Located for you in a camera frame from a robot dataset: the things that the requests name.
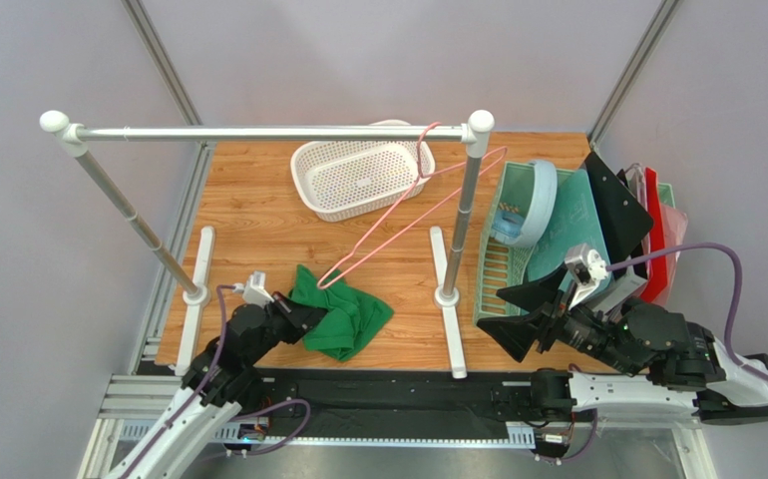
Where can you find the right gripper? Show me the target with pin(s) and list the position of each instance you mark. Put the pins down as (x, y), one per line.
(552, 320)

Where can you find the white perforated plastic basket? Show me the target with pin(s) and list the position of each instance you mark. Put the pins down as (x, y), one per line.
(340, 180)

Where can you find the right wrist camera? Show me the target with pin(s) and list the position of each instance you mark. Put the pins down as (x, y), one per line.
(588, 271)

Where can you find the black flat board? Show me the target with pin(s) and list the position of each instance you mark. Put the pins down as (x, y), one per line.
(624, 221)

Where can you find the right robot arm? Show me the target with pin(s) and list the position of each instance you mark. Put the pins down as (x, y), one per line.
(659, 361)

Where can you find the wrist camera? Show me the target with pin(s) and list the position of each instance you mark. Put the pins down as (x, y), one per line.
(588, 271)
(253, 291)

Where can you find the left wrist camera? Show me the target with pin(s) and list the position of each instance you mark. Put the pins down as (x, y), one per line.
(253, 291)

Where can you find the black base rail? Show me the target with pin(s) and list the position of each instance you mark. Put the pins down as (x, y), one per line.
(425, 405)

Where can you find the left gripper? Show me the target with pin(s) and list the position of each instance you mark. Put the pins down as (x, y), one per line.
(299, 317)

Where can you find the white clothes rack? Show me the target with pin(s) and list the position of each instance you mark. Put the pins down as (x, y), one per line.
(73, 139)

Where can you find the green tank top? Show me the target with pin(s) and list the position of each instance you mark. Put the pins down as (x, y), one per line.
(353, 317)

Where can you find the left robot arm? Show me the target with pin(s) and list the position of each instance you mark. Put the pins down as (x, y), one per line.
(222, 384)

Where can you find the teal cutting mat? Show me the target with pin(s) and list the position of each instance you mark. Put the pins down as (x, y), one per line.
(574, 221)

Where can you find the light blue round container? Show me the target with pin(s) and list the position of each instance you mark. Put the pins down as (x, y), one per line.
(526, 203)

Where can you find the green plastic crate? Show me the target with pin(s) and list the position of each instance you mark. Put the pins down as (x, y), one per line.
(502, 266)

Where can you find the red plastic folder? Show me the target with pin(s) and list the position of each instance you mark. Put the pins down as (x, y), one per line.
(669, 229)

